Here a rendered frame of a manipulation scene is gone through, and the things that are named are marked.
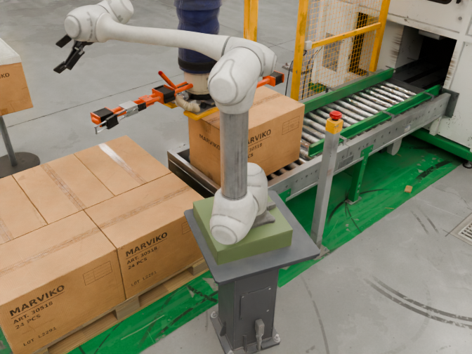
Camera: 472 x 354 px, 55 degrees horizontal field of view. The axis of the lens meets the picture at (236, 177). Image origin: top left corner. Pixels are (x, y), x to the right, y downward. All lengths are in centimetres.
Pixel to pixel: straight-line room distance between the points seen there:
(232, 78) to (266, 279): 117
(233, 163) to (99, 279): 115
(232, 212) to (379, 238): 183
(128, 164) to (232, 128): 157
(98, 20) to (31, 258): 131
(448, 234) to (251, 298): 177
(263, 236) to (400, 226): 172
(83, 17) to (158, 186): 139
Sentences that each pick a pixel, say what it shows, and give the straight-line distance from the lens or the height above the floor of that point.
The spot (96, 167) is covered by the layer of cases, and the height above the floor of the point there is 54.
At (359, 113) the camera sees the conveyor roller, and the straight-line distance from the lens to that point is 378.
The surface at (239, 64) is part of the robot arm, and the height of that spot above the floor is 166.
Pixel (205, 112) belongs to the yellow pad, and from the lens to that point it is 240.
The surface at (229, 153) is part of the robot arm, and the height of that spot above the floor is 133.
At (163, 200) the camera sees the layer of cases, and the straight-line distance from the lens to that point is 268.
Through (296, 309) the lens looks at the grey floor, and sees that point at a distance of 283.
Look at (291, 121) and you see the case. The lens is 281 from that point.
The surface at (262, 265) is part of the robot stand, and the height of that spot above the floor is 75.
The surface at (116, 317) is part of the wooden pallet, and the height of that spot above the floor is 5.
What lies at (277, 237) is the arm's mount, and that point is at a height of 82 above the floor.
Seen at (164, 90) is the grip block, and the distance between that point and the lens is 235.
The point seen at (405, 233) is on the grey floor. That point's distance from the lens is 349.
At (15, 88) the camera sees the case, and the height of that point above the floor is 80.
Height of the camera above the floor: 219
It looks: 35 degrees down
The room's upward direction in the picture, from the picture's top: 1 degrees clockwise
